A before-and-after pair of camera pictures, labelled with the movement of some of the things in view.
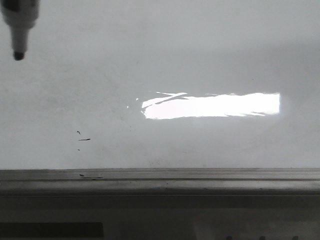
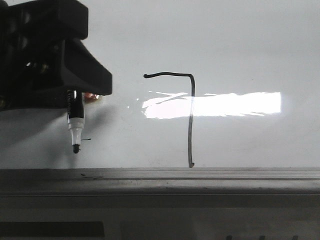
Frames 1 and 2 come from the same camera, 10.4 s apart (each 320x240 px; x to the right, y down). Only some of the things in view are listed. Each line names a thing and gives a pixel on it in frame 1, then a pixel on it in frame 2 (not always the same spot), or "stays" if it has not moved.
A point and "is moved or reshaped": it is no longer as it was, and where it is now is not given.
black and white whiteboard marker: x=21 y=15 is moved or reshaped
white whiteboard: x=153 y=84 stays
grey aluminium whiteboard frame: x=221 y=183 stays
